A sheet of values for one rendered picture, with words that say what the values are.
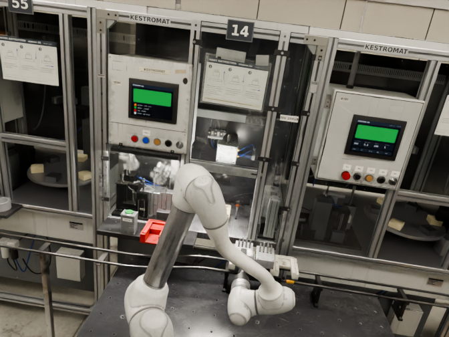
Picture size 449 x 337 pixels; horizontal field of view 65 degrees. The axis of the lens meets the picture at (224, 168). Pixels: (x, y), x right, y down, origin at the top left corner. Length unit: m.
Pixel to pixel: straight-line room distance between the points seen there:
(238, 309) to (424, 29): 4.86
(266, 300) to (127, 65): 1.26
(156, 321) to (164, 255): 0.25
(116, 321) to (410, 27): 5.04
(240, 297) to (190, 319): 0.37
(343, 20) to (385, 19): 0.54
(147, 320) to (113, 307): 0.48
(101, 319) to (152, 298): 0.38
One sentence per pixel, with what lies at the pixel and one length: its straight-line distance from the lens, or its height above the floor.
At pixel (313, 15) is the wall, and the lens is 5.37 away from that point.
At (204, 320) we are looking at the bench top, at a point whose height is 0.68.
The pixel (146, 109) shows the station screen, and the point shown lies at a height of 1.59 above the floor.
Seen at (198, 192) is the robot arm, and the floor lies 1.48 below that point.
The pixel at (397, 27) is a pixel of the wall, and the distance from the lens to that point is 5.62.
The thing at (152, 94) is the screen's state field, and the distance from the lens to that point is 1.80.
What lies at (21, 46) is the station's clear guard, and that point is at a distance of 2.12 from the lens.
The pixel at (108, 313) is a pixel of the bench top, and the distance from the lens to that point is 1.91.
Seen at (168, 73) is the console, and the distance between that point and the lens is 1.79.
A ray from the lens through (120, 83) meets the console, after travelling 1.87.
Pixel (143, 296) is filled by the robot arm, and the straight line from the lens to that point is 1.59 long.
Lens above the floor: 2.01
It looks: 22 degrees down
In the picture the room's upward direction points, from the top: 7 degrees clockwise
